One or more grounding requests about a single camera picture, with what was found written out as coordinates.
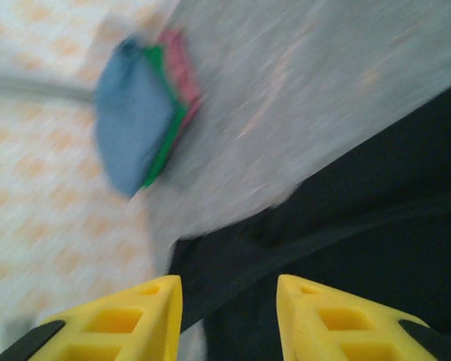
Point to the black t-shirt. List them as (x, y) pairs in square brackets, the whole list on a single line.
[(361, 225)]

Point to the blue folded t-shirt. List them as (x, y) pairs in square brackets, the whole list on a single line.
[(129, 120)]

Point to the green folded t-shirt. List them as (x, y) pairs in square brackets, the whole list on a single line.
[(171, 131)]

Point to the pink folded t-shirt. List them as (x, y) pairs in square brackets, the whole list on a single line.
[(180, 67)]

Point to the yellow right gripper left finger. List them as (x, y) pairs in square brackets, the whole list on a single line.
[(135, 331)]

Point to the aluminium corner post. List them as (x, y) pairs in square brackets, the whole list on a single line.
[(34, 87)]

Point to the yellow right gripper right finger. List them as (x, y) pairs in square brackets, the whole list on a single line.
[(323, 331)]

